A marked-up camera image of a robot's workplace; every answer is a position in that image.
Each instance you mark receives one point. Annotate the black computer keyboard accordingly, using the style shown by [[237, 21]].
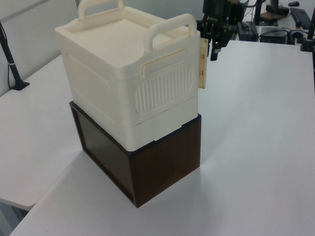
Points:
[[300, 17]]

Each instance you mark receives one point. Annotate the dark brown wooden box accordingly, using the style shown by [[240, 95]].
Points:
[[165, 162]]

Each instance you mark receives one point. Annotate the black computer mouse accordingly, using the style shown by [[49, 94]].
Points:
[[293, 3]]

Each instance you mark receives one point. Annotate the cream plastic storage cabinet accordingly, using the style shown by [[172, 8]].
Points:
[[103, 73]]

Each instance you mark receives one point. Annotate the brown wooden board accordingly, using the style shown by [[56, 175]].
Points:
[[269, 18]]

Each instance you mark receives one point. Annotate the black clamped stand pole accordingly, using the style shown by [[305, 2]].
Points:
[[308, 41]]

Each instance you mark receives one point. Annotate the black device with green label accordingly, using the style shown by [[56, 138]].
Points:
[[247, 30]]

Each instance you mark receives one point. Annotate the black electronics box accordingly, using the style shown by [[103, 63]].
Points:
[[273, 35]]

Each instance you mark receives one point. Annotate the cream plastic cabinet door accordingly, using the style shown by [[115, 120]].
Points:
[[203, 64]]

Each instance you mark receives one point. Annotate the black camera stand pole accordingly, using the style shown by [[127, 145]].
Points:
[[11, 61]]

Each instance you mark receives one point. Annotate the black Franka gripper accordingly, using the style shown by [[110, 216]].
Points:
[[217, 27]]

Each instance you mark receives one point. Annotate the black monitor stand base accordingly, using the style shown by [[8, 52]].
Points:
[[276, 9]]

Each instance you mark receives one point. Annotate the black Franka robot arm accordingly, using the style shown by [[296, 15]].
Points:
[[215, 5]]

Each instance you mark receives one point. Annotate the black knob device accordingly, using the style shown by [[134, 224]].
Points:
[[298, 25]]

